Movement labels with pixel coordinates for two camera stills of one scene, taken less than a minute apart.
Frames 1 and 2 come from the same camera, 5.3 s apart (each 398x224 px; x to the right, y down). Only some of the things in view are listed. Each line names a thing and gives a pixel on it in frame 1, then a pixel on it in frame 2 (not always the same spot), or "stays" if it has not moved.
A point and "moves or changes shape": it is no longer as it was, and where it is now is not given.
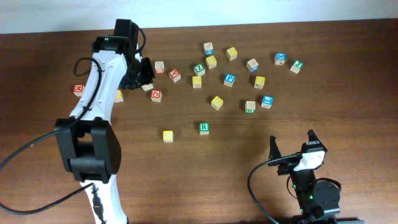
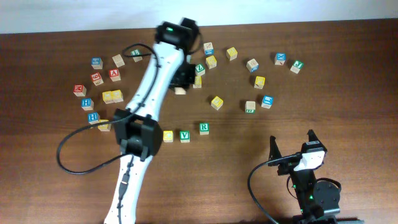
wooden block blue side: x=208 y=48 stays
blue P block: x=229 y=79 → x=180 y=91
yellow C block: x=168 y=135 stays
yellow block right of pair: x=119 y=96 stays
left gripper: x=146 y=71 → x=182 y=79
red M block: x=78 y=89 stays
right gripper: x=288 y=162 stays
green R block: x=204 y=128 stays
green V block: x=147 y=87 moves or changes shape
